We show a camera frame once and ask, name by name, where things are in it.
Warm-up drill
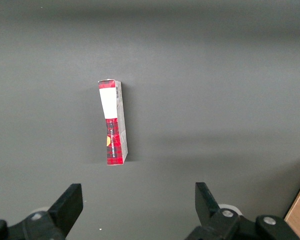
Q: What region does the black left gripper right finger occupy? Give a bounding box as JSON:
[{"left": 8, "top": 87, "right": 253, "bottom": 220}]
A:
[{"left": 184, "top": 182, "right": 300, "bottom": 240}]

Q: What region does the red tartan cardboard box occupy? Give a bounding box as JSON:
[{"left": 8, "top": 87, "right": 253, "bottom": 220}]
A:
[{"left": 97, "top": 79, "right": 128, "bottom": 167}]

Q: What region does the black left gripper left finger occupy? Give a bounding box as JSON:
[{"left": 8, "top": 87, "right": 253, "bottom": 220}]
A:
[{"left": 0, "top": 183, "right": 84, "bottom": 240}]

